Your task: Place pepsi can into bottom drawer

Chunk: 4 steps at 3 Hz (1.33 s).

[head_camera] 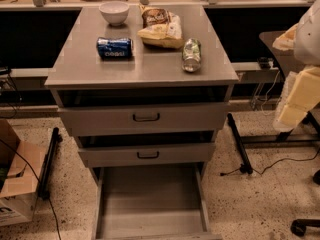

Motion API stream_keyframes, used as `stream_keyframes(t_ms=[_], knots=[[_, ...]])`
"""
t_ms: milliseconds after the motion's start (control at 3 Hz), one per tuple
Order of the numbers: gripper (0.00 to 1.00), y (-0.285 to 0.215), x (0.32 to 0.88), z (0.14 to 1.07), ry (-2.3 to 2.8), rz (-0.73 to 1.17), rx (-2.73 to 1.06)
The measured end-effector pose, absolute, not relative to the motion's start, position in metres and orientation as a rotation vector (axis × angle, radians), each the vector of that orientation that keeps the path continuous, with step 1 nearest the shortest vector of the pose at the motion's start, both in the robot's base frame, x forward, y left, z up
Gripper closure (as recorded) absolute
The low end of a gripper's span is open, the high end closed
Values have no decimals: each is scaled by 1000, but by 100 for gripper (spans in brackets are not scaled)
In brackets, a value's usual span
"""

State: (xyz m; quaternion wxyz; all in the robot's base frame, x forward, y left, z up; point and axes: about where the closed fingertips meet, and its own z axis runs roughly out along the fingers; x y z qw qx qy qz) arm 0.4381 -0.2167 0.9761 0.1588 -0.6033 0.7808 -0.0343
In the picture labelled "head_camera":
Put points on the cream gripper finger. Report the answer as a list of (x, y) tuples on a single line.
[(286, 40), (300, 94)]

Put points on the blue pepsi can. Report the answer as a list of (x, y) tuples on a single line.
[(114, 47)]

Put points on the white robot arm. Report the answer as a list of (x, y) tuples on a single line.
[(307, 41)]

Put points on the middle grey drawer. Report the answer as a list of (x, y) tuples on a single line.
[(146, 155)]

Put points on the top grey drawer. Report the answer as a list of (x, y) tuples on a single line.
[(142, 119)]

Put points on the grey drawer cabinet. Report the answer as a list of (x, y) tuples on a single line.
[(152, 76)]

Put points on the open bottom grey drawer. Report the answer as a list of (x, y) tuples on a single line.
[(153, 202)]

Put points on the black office chair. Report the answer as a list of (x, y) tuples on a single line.
[(287, 63)]

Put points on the black bar right floor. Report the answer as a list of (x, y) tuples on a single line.
[(246, 165)]

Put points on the black bar floor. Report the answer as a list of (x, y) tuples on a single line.
[(43, 189), (246, 165)]

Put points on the yellow chip bag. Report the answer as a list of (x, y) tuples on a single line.
[(161, 28)]

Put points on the chair caster base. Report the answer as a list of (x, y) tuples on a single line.
[(299, 226)]

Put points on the white ceramic bowl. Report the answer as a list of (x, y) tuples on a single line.
[(114, 12)]

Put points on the black bar left floor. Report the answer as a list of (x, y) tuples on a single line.
[(43, 189)]

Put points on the cardboard box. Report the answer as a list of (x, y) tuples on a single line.
[(21, 164)]

